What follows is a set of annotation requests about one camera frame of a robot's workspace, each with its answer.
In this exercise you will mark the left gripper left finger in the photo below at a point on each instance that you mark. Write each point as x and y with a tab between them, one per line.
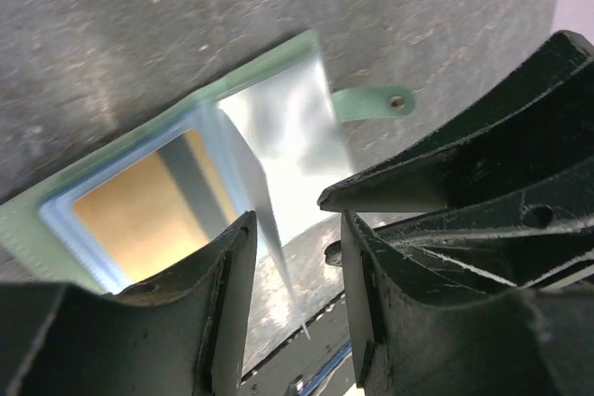
179	332

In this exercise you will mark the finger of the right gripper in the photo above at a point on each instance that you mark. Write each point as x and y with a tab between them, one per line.
535	123
490	219

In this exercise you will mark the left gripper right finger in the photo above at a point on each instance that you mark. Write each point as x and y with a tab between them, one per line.
417	332

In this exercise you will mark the light green card holder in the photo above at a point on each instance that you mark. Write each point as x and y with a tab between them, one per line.
274	130

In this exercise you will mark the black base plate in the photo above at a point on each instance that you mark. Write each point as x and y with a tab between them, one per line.
301	362

